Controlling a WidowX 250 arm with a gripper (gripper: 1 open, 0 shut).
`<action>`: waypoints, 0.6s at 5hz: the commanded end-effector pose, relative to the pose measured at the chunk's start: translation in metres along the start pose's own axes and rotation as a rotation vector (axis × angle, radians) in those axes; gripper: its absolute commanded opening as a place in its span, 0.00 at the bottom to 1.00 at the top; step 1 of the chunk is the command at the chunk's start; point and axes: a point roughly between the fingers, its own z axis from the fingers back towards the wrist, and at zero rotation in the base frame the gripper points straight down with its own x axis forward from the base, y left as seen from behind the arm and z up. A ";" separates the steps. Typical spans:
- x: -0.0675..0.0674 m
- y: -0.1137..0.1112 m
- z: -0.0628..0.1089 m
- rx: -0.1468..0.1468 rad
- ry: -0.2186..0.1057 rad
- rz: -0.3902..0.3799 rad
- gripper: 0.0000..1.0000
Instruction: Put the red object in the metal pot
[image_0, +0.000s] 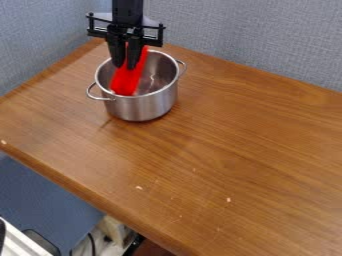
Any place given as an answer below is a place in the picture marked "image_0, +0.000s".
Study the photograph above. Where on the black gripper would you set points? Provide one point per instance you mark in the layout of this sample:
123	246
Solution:
125	24

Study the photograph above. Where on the red plastic block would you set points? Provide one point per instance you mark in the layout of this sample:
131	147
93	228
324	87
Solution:
124	80

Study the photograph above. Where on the white clutter under table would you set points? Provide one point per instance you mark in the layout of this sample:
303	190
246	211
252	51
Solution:
109	239

